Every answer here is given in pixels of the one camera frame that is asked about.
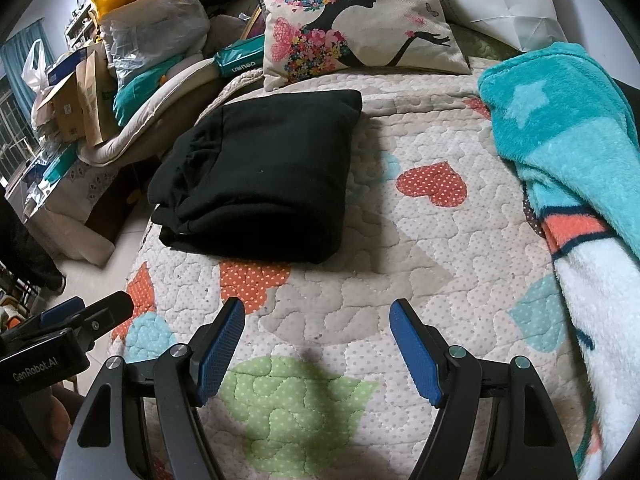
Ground beige padded cushion bed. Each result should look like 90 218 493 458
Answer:
80 55 223 166

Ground heart patterned quilted bedspread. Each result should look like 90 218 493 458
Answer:
107 52 601 480

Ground white plastic bag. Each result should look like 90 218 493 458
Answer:
22 39 56 106

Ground teal cloth bundle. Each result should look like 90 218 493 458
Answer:
114 57 186 126

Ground white pillow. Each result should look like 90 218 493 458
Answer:
435 0 568 53

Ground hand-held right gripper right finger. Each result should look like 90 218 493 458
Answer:
389 298 581 480

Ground teal tissue packet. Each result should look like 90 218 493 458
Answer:
212 35 266 78

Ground cardboard box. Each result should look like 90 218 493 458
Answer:
35 70 88 143

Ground clear plastic bag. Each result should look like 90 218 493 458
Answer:
100 0 211 83

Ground floral silhouette printed cushion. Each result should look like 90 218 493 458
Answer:
255 0 473 93

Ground teal fleece blanket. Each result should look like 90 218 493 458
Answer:
477 42 640 480

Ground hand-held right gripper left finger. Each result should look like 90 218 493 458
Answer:
55 297 247 480

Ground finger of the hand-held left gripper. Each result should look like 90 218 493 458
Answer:
5 296 86 336
74 291 136 356

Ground blue curtain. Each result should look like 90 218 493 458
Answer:
0 25 51 111

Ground black pants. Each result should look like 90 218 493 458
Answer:
147 89 363 266

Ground green quilted sheet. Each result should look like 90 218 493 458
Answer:
450 25 521 63

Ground white lace cloth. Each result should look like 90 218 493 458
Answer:
10 160 121 266

